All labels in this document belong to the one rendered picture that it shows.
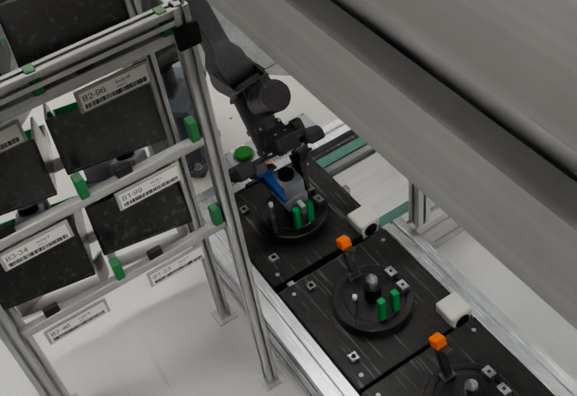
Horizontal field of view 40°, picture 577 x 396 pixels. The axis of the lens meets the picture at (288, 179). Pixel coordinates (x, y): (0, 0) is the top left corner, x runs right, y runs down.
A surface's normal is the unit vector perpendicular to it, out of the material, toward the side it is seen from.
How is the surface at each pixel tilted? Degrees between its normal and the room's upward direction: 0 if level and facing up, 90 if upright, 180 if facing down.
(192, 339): 0
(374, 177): 0
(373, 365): 0
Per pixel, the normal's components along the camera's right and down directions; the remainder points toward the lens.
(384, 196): -0.11, -0.69
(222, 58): 0.41, -0.11
